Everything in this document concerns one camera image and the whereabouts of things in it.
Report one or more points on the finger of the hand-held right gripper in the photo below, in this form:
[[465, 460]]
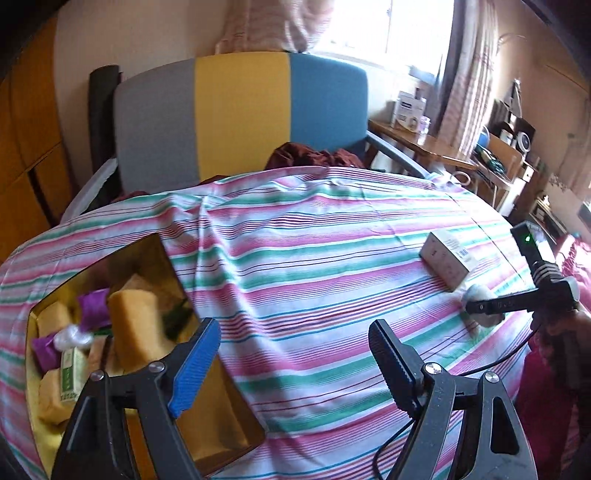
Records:
[[503, 304]]

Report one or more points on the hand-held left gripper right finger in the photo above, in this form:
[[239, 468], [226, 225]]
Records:
[[390, 360]]

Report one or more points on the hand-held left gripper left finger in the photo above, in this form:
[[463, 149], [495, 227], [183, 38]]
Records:
[[194, 369]]

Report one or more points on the plastic-wrapped cotton ball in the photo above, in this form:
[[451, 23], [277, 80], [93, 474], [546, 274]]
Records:
[[71, 339], [480, 290]]

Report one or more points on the gold tin box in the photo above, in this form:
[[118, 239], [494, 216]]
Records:
[[217, 415]]

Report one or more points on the large yellow sponge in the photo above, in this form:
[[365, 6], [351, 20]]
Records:
[[136, 327]]

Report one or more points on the white cardboard box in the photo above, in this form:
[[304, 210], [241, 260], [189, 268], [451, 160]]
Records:
[[445, 258]]

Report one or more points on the brown sponge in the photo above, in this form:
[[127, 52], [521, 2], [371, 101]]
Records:
[[99, 355]]

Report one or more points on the purple cloth pouch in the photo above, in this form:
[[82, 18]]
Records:
[[44, 353], [94, 304]]

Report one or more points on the green and white box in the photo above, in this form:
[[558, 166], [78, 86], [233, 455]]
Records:
[[71, 376]]

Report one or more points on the person's right hand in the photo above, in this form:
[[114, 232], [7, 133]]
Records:
[[572, 341]]

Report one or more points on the wooden shelf unit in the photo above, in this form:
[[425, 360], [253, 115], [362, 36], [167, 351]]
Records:
[[508, 157]]

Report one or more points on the white round speaker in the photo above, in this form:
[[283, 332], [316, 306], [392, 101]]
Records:
[[525, 141]]

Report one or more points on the striped tablecloth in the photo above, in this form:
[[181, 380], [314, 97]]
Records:
[[300, 258]]

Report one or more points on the wooden desk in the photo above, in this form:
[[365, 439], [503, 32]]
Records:
[[429, 147]]

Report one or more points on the small pink box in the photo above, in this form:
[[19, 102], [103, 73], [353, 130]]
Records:
[[424, 124]]

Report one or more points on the pink striped curtain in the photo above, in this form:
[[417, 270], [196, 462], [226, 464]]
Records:
[[466, 83]]

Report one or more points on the white printed box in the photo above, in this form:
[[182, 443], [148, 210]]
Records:
[[408, 110]]

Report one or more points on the dark red cloth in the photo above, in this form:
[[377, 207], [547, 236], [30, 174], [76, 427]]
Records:
[[300, 157]]

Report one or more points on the window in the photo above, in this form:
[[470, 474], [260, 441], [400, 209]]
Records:
[[392, 27]]

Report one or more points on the grey yellow blue chair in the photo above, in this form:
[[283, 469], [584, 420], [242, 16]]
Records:
[[240, 110]]

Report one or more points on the black rolled mat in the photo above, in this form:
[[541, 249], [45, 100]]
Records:
[[104, 115]]

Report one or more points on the wooden wardrobe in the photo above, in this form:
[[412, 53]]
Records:
[[32, 138]]

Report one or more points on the pink patterned curtain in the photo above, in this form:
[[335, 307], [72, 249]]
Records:
[[268, 23]]

